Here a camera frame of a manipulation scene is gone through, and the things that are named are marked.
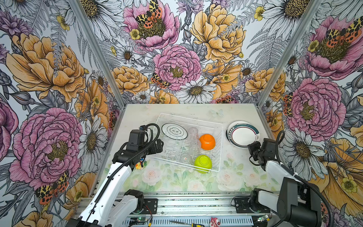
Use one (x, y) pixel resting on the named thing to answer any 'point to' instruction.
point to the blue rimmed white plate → (241, 134)
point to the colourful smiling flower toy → (138, 166)
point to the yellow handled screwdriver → (192, 224)
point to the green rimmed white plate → (174, 131)
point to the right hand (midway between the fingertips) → (247, 147)
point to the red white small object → (214, 222)
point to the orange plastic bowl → (208, 142)
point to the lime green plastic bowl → (203, 161)
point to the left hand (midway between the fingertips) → (155, 149)
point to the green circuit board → (139, 219)
